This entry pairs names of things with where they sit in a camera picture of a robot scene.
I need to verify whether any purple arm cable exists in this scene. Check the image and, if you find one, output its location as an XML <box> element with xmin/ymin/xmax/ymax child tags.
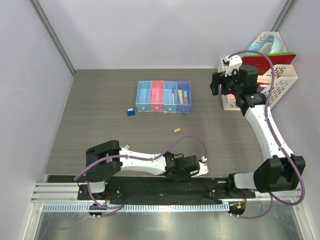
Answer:
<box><xmin>74</xmin><ymin>134</ymin><xmax>210</xmax><ymax>218</ymax></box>
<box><xmin>226</xmin><ymin>50</ymin><xmax>306</xmax><ymax>220</ymax></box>

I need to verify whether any white perforated file rack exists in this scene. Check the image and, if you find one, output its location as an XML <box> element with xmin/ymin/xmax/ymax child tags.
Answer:
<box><xmin>216</xmin><ymin>31</ymin><xmax>299</xmax><ymax>111</ymax></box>

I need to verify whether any purple drawer box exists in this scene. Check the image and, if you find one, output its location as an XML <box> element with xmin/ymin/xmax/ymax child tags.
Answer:
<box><xmin>176</xmin><ymin>81</ymin><xmax>192</xmax><ymax>114</ymax></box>

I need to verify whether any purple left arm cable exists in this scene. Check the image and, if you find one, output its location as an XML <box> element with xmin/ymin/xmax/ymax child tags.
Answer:
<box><xmin>74</xmin><ymin>134</ymin><xmax>210</xmax><ymax>218</ymax></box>

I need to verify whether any light blue drawer box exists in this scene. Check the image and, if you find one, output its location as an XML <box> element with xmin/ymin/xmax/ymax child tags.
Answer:
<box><xmin>135</xmin><ymin>81</ymin><xmax>152</xmax><ymax>112</ymax></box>

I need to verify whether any teal blue drawer box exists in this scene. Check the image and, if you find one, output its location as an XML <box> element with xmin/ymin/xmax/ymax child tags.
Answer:
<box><xmin>163</xmin><ymin>81</ymin><xmax>178</xmax><ymax>113</ymax></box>

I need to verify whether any pink sticky note block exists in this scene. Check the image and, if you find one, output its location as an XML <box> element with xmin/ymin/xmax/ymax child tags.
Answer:
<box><xmin>227</xmin><ymin>94</ymin><xmax>236</xmax><ymax>101</ymax></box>

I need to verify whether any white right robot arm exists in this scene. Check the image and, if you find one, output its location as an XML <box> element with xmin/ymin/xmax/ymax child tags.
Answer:
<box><xmin>209</xmin><ymin>65</ymin><xmax>306</xmax><ymax>198</ymax></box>

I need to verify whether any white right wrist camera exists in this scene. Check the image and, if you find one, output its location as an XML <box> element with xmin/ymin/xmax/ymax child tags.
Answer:
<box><xmin>222</xmin><ymin>55</ymin><xmax>243</xmax><ymax>77</ymax></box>

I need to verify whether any yellow capped tube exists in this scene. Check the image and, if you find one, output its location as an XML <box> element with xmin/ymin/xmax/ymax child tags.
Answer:
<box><xmin>177</xmin><ymin>89</ymin><xmax>184</xmax><ymax>105</ymax></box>

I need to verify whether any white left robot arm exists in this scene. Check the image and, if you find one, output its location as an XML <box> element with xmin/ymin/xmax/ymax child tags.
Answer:
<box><xmin>84</xmin><ymin>140</ymin><xmax>208</xmax><ymax>200</ymax></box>

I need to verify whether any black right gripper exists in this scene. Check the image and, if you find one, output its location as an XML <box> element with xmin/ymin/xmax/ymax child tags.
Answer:
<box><xmin>210</xmin><ymin>66</ymin><xmax>243</xmax><ymax>97</ymax></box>

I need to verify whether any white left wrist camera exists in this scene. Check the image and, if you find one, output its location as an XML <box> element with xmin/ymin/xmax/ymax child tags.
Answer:
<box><xmin>196</xmin><ymin>156</ymin><xmax>209</xmax><ymax>177</ymax></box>

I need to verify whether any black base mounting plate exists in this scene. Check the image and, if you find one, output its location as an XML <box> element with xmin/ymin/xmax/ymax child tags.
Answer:
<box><xmin>92</xmin><ymin>176</ymin><xmax>256</xmax><ymax>204</ymax></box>

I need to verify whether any blue capped clear tube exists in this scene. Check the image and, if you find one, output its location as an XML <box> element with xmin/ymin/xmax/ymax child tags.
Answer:
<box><xmin>183</xmin><ymin>91</ymin><xmax>189</xmax><ymax>105</ymax></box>

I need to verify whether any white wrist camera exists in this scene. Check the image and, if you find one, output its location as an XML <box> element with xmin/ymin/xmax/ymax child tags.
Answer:
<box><xmin>196</xmin><ymin>156</ymin><xmax>209</xmax><ymax>177</ymax></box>
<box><xmin>222</xmin><ymin>55</ymin><xmax>243</xmax><ymax>77</ymax></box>

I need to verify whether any pink drawer box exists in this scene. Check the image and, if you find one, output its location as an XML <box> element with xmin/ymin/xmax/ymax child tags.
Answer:
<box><xmin>149</xmin><ymin>80</ymin><xmax>165</xmax><ymax>112</ymax></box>

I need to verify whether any pink white marker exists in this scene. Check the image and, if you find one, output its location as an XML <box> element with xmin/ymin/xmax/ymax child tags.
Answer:
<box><xmin>171</xmin><ymin>89</ymin><xmax>175</xmax><ymax>105</ymax></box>

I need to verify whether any red folder board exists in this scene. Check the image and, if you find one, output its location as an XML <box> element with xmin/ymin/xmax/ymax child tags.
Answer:
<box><xmin>241</xmin><ymin>52</ymin><xmax>297</xmax><ymax>75</ymax></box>

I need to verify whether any white slotted cable duct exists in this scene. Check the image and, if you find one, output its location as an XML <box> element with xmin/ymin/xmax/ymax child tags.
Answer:
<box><xmin>42</xmin><ymin>202</ymin><xmax>230</xmax><ymax>214</ymax></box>

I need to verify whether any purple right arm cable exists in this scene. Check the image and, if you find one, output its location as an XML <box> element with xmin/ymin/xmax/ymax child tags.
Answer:
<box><xmin>226</xmin><ymin>50</ymin><xmax>306</xmax><ymax>220</ymax></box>

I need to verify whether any small blue box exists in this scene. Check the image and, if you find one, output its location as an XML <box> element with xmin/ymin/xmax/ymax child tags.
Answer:
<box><xmin>127</xmin><ymin>108</ymin><xmax>136</xmax><ymax>117</ymax></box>

